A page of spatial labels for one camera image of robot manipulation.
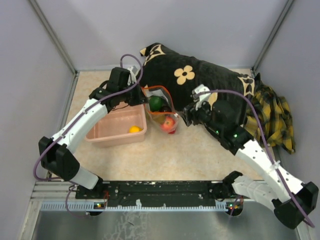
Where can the aluminium frame rail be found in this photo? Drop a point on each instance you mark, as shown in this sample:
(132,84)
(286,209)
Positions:
(60,196)

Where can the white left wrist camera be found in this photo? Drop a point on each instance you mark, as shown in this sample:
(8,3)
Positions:
(132,79)

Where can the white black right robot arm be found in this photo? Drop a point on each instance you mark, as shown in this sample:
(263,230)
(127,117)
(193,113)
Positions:
(290,199)

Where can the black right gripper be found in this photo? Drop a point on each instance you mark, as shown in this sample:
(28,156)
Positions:
(188,113)

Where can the black floral pillow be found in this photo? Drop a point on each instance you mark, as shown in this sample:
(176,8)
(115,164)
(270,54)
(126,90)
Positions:
(181,74)

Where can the red yellow toy apple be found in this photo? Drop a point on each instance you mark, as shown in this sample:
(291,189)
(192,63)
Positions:
(168,124)

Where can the pink plastic basket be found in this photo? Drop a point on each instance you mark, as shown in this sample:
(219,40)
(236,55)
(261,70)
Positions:
(113,129)

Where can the green toy lime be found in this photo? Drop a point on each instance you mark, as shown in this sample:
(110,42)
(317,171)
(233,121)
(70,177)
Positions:
(155,103)

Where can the yellow plaid shirt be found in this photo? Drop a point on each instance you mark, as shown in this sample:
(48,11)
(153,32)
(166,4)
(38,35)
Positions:
(274,116)

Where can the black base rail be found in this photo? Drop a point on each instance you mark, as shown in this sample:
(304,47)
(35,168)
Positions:
(158,193)

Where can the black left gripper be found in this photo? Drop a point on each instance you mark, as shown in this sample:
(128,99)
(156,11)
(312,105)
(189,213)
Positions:
(141,98)

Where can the yellow toy lemon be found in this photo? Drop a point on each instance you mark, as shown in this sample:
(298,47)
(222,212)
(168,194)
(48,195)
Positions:
(135,129)

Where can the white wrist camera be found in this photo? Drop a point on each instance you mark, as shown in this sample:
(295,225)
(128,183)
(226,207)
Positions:
(132,79)
(200,94)

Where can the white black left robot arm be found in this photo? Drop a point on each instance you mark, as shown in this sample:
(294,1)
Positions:
(57,152)

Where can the brown toy kiwi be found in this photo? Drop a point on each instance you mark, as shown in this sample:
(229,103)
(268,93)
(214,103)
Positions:
(158,118)

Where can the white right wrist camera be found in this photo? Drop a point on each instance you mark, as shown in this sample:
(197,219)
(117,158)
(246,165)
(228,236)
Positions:
(200,94)

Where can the dark purple toy fruit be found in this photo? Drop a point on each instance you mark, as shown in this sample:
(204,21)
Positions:
(165,109)

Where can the clear zip bag red zipper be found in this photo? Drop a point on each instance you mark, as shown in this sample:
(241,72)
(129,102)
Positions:
(161,91)

